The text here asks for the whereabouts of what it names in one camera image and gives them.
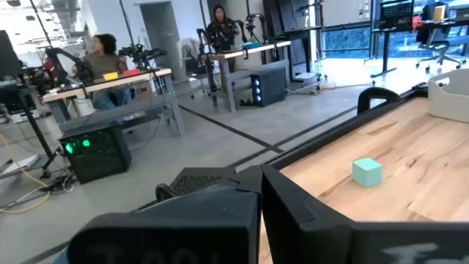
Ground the black monitor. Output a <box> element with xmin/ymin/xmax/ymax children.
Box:
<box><xmin>0</xmin><ymin>29</ymin><xmax>23</xmax><ymax>78</ymax></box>

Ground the grey flat panel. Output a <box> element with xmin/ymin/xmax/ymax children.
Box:
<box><xmin>0</xmin><ymin>153</ymin><xmax>42</xmax><ymax>180</ymax></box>

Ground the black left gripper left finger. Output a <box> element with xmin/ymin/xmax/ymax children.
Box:
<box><xmin>67</xmin><ymin>164</ymin><xmax>263</xmax><ymax>264</ymax></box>

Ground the black office chair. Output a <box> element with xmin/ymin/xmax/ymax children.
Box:
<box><xmin>416</xmin><ymin>3</ymin><xmax>463</xmax><ymax>73</ymax></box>

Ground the yellow cup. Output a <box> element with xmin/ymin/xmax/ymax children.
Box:
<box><xmin>433</xmin><ymin>4</ymin><xmax>447</xmax><ymax>23</ymax></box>

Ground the wooden workbench with grey legs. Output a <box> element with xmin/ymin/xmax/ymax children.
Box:
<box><xmin>201</xmin><ymin>40</ymin><xmax>292</xmax><ymax>113</ymax></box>
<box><xmin>42</xmin><ymin>67</ymin><xmax>186</xmax><ymax>137</ymax></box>

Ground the black cable loop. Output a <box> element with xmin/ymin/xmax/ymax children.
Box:
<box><xmin>357</xmin><ymin>87</ymin><xmax>402</xmax><ymax>115</ymax></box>

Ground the yellow floor cable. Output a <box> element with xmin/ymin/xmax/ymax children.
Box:
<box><xmin>0</xmin><ymin>134</ymin><xmax>51</xmax><ymax>216</ymax></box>

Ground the person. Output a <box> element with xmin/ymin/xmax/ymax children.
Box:
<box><xmin>71</xmin><ymin>33</ymin><xmax>133</xmax><ymax>111</ymax></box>
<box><xmin>205</xmin><ymin>4</ymin><xmax>240</xmax><ymax>53</ymax></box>

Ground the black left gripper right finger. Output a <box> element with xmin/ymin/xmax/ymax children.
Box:
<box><xmin>260</xmin><ymin>164</ymin><xmax>469</xmax><ymax>264</ymax></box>

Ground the white plastic bin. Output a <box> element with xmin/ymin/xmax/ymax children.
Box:
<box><xmin>427</xmin><ymin>68</ymin><xmax>469</xmax><ymax>124</ymax></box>

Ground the white chair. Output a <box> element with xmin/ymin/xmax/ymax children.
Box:
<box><xmin>177</xmin><ymin>38</ymin><xmax>202</xmax><ymax>80</ymax></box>

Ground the black tripod stand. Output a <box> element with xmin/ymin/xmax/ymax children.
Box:
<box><xmin>16</xmin><ymin>86</ymin><xmax>59</xmax><ymax>180</ymax></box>

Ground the tall black cabinet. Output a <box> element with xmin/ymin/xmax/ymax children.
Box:
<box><xmin>262</xmin><ymin>0</ymin><xmax>324</xmax><ymax>84</ymax></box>

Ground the computer tower with blue lights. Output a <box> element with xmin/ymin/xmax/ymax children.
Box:
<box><xmin>250</xmin><ymin>69</ymin><xmax>287</xmax><ymax>108</ymax></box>

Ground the white bucket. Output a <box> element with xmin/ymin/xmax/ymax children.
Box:
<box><xmin>73</xmin><ymin>98</ymin><xmax>97</xmax><ymax>117</ymax></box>

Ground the black standing desk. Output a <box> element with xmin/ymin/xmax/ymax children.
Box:
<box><xmin>369</xmin><ymin>0</ymin><xmax>469</xmax><ymax>79</ymax></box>

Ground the light turquoise cube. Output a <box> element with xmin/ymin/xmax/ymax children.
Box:
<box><xmin>352</xmin><ymin>157</ymin><xmax>383</xmax><ymax>188</ymax></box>

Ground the computer tower with green lights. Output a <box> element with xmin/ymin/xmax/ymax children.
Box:
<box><xmin>58</xmin><ymin>124</ymin><xmax>133</xmax><ymax>185</ymax></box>

